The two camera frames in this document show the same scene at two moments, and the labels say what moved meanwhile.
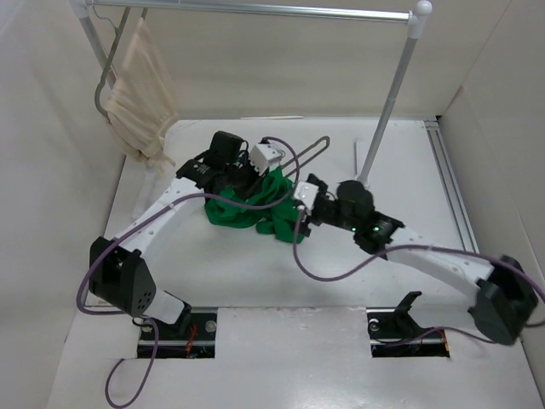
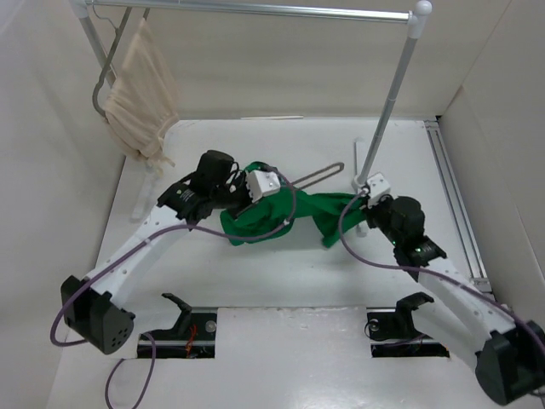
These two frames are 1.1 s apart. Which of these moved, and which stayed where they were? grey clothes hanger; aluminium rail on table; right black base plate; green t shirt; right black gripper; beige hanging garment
Moved: green t shirt; right black gripper; grey clothes hanger
Stayed: right black base plate; beige hanging garment; aluminium rail on table
